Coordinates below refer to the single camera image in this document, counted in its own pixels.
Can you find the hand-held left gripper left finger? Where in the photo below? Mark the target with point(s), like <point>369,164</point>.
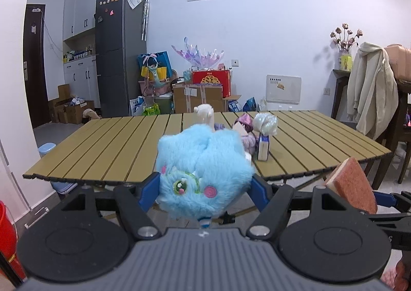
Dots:
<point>149,190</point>

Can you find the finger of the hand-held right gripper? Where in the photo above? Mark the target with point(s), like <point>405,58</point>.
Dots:
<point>383,199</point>

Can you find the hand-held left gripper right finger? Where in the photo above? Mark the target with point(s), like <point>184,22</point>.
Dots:
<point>260,194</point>

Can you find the pink scouring sponge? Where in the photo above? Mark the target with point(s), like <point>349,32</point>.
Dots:
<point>353,185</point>

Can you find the purple fluffy headband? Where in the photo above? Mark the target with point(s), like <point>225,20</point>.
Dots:
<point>248,142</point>

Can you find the blue fluffy plush toy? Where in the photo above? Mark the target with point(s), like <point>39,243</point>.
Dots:
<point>199,156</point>

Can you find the white and yellow alpaca plush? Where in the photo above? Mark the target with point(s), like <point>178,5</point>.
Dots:
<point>205,112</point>

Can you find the blue tissue packet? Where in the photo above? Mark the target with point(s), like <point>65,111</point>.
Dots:
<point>263,148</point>

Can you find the white triangular sponge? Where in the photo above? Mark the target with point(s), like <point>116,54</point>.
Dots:
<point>239,130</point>

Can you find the white crumpled plastic bag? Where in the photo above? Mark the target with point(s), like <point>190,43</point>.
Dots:
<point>265,122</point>

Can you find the pink satin pouch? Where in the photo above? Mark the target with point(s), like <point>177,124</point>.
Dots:
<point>244,119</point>

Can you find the green snack bag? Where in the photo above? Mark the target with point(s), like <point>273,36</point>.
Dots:
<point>151,110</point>

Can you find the blue and white bag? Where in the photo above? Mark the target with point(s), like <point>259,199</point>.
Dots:
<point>138,106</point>

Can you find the green cooler box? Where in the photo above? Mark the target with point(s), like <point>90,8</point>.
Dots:
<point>163,102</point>

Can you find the dark wooden chair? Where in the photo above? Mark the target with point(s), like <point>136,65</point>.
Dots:
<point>403,111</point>

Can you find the dark blue bag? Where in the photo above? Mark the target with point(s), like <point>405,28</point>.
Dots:
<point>249,104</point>

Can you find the blue printed packet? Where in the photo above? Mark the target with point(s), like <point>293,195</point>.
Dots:
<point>232,106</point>

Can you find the large taped cardboard box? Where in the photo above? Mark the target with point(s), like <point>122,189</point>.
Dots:
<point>196,99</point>

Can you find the open cardboard box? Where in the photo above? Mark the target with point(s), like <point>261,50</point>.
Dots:
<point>74,112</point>

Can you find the light blue bin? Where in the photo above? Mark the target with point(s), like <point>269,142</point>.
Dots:
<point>47,149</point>

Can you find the cream hooded jacket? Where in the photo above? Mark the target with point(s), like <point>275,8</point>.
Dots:
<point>372,85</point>

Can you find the yellow gift bag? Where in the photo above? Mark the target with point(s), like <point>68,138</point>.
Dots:
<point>160,72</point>

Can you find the red gift box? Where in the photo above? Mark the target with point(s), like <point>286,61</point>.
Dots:
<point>212,80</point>

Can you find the blue gift bag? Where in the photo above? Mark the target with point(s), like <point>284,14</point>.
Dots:
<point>160,61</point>

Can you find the white lower cabinet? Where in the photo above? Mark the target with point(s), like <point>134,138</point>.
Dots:
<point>80,80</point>

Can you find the white cabinet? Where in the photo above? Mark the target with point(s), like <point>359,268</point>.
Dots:
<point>80,80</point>
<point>82,5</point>

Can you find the dark wooden side table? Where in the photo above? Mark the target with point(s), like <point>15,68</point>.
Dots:
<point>340,74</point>

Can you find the pink bag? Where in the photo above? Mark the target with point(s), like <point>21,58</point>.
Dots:
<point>398,61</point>

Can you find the grey refrigerator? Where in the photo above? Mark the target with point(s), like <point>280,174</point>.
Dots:
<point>118,53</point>

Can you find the iridescent paper bouquet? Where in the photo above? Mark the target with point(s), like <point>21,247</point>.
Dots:
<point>199,54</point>

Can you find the dried flowers in vase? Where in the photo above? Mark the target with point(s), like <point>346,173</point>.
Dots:
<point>346,59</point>

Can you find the red bucket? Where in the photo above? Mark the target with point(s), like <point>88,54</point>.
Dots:
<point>8,233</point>

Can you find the row of small bottles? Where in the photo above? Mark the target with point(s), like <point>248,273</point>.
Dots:
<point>78,54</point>

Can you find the dark brown door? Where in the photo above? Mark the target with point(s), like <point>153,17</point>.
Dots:
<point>33,66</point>

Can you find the silver tinsel strip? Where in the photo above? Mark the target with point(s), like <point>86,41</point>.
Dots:
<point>145,18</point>

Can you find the white upper cabinet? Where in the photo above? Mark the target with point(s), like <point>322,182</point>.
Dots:
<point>82,5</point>

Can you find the white wall socket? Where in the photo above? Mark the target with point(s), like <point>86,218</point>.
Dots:
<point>327,91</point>

